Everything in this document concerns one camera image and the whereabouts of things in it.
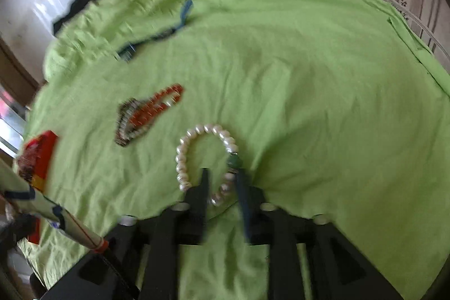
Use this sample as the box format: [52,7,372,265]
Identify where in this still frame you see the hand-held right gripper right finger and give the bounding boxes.
[234,166,405,300]

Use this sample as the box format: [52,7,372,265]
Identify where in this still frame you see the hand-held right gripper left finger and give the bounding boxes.
[42,167,212,300]

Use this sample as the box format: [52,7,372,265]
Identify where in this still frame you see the white pearl bracelet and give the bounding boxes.
[175,123,243,206]

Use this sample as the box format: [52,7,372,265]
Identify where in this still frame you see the red box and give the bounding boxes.
[17,130,60,245]

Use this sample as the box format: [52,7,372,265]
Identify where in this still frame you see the green bedsheet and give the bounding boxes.
[17,0,450,300]

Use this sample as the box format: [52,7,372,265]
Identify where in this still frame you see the black cloth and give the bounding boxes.
[52,0,106,35]

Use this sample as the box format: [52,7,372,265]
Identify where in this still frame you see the black cable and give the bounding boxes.
[102,244,139,300]

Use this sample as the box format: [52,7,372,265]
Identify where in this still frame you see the white brown bead bracelet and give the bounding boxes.
[114,98,157,148]

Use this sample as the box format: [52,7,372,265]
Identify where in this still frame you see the orange bead bracelet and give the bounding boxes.
[132,84,185,132]

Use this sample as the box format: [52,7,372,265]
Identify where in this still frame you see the white printed cable sleeve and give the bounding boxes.
[0,159,109,253]

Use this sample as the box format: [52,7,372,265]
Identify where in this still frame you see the brown wooden frame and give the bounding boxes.
[0,38,41,111]

